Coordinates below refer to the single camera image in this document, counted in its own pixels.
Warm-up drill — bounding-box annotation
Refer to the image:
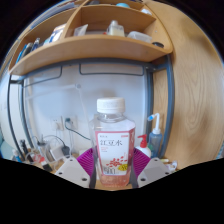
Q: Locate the dark green cable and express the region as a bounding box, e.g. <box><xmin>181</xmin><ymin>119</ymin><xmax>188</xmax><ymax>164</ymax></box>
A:
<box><xmin>64</xmin><ymin>118</ymin><xmax>92</xmax><ymax>141</ymax></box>

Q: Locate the white charger block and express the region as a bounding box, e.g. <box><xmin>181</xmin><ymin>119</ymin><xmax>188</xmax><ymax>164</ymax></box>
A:
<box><xmin>49</xmin><ymin>144</ymin><xmax>64</xmax><ymax>161</ymax></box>

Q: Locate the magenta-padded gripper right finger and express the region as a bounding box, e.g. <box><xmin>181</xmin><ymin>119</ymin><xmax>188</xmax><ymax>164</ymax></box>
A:
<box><xmin>128</xmin><ymin>148</ymin><xmax>171</xmax><ymax>189</ymax></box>

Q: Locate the wooden shelf unit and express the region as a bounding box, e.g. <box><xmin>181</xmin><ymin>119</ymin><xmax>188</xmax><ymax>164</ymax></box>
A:
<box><xmin>8</xmin><ymin>0</ymin><xmax>174</xmax><ymax>77</ymax></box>

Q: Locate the grey metal desk frame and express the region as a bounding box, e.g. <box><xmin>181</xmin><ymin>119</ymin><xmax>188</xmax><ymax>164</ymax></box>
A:
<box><xmin>6</xmin><ymin>54</ymin><xmax>176</xmax><ymax>161</ymax></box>

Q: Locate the pink drink bottle white cap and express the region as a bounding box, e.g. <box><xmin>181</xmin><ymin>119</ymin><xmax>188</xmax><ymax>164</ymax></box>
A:
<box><xmin>88</xmin><ymin>96</ymin><xmax>137</xmax><ymax>188</ymax></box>

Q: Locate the white wall socket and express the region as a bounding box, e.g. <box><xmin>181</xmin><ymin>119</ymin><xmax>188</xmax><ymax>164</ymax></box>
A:
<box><xmin>50</xmin><ymin>116</ymin><xmax>64</xmax><ymax>132</ymax></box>
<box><xmin>63</xmin><ymin>115</ymin><xmax>78</xmax><ymax>130</ymax></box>

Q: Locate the black charger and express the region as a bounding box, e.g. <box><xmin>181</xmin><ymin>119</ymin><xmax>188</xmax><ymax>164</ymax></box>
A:
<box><xmin>61</xmin><ymin>144</ymin><xmax>71</xmax><ymax>156</ymax></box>

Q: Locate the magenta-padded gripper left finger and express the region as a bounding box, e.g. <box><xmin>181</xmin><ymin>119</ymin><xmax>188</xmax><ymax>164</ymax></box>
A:
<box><xmin>54</xmin><ymin>148</ymin><xmax>98</xmax><ymax>190</ymax></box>

